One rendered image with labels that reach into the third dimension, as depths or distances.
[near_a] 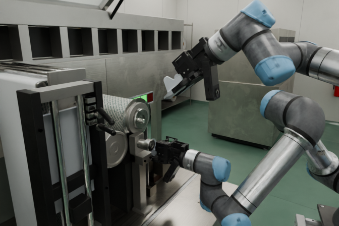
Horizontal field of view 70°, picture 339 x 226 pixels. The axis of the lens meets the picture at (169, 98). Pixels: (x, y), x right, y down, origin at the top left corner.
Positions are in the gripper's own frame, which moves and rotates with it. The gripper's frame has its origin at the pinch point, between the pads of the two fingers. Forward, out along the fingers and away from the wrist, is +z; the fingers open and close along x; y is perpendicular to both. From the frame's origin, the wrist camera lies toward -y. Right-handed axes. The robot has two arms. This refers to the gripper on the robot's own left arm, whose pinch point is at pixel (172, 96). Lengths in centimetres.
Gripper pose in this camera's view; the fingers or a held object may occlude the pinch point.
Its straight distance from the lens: 75.5
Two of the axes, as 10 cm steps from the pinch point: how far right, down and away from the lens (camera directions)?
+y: -5.3, -8.3, 1.5
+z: -6.4, 5.1, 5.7
